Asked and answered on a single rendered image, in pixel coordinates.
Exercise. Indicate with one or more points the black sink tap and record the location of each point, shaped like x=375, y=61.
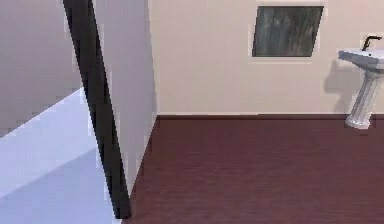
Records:
x=369, y=40

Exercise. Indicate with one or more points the black door frame post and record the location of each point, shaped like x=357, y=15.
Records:
x=95, y=93

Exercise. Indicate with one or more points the dark framed wall picture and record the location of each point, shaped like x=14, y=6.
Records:
x=287, y=31

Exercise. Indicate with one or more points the white pedestal sink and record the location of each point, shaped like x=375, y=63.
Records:
x=365, y=86

